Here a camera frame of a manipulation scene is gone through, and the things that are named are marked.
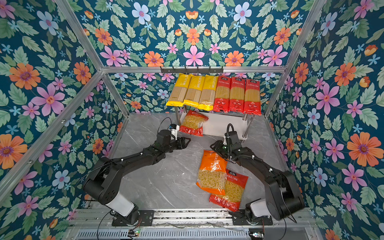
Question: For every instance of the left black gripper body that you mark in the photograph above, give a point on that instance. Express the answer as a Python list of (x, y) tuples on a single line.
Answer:
[(175, 144)]

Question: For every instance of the black wall hook rack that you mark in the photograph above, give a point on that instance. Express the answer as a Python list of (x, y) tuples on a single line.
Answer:
[(192, 70)]

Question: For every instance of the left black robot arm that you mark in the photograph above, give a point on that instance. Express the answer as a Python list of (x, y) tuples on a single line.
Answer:
[(104, 181)]

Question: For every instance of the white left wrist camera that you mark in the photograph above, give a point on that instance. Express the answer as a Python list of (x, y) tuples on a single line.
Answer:
[(174, 129)]

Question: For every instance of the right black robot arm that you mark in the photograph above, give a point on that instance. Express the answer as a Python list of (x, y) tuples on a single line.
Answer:
[(282, 197)]

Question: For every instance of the orange macaroni bag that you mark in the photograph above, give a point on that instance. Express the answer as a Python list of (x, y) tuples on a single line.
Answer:
[(212, 175)]

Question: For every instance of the white two-tier shelf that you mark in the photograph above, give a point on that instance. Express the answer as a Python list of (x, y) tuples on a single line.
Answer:
[(219, 123)]

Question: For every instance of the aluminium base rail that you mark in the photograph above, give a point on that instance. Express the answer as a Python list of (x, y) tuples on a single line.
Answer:
[(191, 224)]

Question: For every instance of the red spaghetti package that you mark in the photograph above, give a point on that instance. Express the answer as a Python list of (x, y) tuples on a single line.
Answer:
[(237, 95), (222, 97), (252, 102)]

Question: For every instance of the red macaroni bag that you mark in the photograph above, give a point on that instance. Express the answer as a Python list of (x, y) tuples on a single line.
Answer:
[(234, 189), (193, 123)]

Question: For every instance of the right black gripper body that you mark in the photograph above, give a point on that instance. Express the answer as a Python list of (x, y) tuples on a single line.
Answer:
[(219, 147)]

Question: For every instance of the yellow spaghetti package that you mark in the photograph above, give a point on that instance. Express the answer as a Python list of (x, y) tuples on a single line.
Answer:
[(194, 91), (208, 94), (179, 91)]

